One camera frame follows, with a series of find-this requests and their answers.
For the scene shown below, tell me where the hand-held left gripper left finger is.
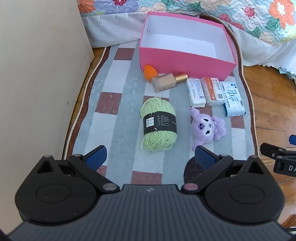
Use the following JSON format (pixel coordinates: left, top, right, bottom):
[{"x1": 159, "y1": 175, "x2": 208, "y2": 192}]
[{"x1": 32, "y1": 145, "x2": 120, "y2": 194}]

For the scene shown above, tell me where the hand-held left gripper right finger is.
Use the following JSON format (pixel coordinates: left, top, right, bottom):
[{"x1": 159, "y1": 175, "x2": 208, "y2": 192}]
[{"x1": 181, "y1": 145, "x2": 270, "y2": 194}]

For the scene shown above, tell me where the purple plush toy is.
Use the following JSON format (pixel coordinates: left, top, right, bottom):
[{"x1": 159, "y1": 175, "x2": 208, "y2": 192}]
[{"x1": 190, "y1": 107, "x2": 227, "y2": 152}]

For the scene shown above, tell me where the green yarn ball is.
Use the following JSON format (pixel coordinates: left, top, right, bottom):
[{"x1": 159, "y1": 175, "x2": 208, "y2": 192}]
[{"x1": 141, "y1": 97, "x2": 178, "y2": 153}]

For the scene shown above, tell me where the blue tissue pack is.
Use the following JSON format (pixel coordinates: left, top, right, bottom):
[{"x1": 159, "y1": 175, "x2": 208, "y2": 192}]
[{"x1": 219, "y1": 81, "x2": 247, "y2": 117}]

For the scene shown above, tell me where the white tissue pack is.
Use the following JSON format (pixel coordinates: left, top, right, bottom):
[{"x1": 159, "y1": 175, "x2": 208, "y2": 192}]
[{"x1": 186, "y1": 78, "x2": 206, "y2": 108}]

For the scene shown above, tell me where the orange label tissue pack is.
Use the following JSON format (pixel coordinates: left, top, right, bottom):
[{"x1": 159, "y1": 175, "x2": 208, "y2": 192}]
[{"x1": 201, "y1": 77, "x2": 226, "y2": 107}]

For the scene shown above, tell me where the beige foundation bottle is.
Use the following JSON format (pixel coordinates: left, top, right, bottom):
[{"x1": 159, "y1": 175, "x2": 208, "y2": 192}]
[{"x1": 151, "y1": 72, "x2": 188, "y2": 93}]

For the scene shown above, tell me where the pink cardboard box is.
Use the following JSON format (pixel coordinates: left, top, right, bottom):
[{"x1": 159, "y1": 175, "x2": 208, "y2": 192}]
[{"x1": 139, "y1": 11, "x2": 238, "y2": 80}]

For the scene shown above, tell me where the orange makeup sponge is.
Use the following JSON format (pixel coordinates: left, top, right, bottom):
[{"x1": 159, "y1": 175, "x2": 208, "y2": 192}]
[{"x1": 143, "y1": 65, "x2": 158, "y2": 81}]

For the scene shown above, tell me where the checkered rug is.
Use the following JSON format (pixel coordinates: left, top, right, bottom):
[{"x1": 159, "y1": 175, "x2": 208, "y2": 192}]
[{"x1": 61, "y1": 14, "x2": 260, "y2": 186}]

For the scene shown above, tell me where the beige furniture panel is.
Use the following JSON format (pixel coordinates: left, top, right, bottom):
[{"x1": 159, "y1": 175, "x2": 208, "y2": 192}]
[{"x1": 0, "y1": 0, "x2": 95, "y2": 234}]

